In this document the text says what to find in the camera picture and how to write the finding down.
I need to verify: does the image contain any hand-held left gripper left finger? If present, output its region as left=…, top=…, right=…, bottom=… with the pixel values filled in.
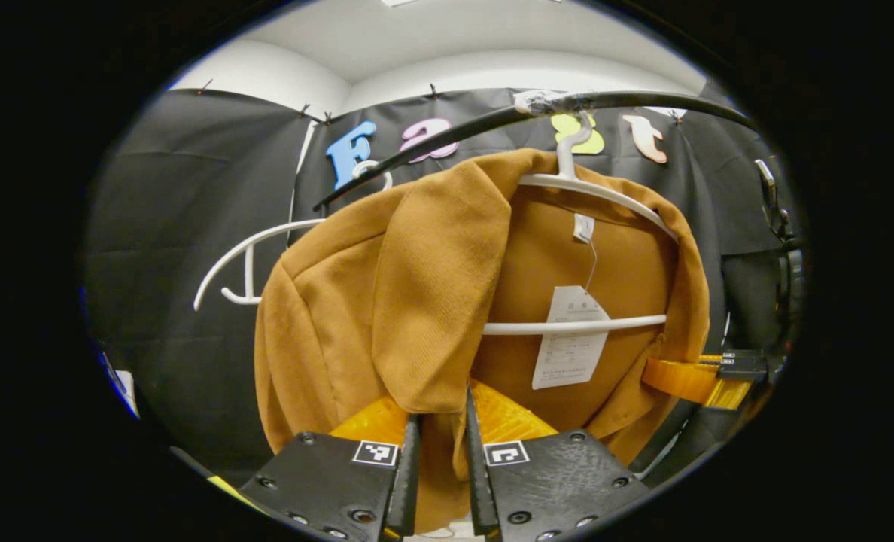
left=238, top=397, right=423, bottom=542

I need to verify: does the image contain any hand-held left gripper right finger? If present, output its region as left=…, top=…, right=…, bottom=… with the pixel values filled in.
left=464, top=379, right=652, bottom=542

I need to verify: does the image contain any brown collared shirt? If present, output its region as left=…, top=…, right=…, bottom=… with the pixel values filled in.
left=254, top=148, right=711, bottom=535

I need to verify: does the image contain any white plastic hanger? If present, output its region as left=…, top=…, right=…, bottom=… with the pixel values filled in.
left=481, top=113, right=680, bottom=337
left=193, top=160, right=395, bottom=311

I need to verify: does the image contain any black clothes rack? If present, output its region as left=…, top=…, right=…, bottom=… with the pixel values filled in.
left=312, top=90, right=760, bottom=213

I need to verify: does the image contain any black backdrop cloth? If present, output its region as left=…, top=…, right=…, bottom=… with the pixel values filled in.
left=86, top=79, right=794, bottom=483

